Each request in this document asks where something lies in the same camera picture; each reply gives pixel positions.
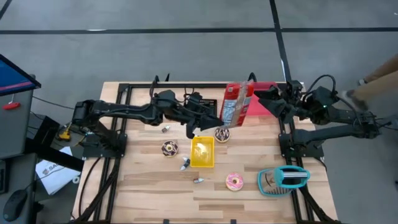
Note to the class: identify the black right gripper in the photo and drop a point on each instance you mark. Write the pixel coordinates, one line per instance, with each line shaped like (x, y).
(295, 107)

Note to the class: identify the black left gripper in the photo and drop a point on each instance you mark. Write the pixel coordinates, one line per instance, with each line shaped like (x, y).
(196, 115)

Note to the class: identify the chocolate donut with white stripes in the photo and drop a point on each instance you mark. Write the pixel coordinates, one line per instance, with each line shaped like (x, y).
(222, 135)

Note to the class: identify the chocolate frosted donut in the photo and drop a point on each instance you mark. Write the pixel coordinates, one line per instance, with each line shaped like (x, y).
(169, 148)

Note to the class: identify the red snack bag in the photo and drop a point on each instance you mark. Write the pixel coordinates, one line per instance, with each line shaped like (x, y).
(233, 102)

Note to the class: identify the small red-label dropper bottle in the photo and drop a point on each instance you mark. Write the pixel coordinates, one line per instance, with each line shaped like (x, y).
(198, 180)

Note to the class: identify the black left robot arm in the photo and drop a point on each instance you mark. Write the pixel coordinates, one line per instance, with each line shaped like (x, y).
(124, 111)

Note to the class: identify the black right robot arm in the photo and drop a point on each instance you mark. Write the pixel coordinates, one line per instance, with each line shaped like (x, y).
(329, 133)

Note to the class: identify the pink-red plastic bin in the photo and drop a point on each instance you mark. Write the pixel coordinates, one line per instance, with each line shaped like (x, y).
(258, 107)

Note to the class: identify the black plastic basket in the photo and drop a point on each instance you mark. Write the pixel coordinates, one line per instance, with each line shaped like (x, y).
(211, 102)

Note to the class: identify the yellow plastic basket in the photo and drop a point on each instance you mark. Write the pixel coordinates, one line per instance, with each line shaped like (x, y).
(202, 153)

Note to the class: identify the pink frosted donut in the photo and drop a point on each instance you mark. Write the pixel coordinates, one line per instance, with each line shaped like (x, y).
(234, 181)

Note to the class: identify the person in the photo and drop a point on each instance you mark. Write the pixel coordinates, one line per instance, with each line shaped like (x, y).
(379, 84)

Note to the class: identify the yellow plug connector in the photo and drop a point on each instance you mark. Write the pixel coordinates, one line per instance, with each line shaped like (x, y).
(64, 135)

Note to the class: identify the white paper bag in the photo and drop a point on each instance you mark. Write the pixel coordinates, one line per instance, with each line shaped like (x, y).
(56, 175)

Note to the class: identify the grey cabinet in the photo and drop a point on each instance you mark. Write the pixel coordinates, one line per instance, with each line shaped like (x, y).
(15, 130)

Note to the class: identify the small red object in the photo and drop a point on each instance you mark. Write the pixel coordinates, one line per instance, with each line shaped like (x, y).
(11, 106)

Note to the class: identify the computer monitor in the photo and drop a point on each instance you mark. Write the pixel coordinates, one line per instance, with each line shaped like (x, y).
(14, 76)

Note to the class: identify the black computer mouse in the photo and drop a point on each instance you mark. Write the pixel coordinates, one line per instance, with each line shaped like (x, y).
(14, 205)

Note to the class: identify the black metal table frame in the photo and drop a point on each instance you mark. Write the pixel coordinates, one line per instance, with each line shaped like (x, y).
(174, 85)

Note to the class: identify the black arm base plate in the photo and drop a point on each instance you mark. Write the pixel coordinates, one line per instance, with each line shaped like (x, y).
(93, 150)
(308, 152)

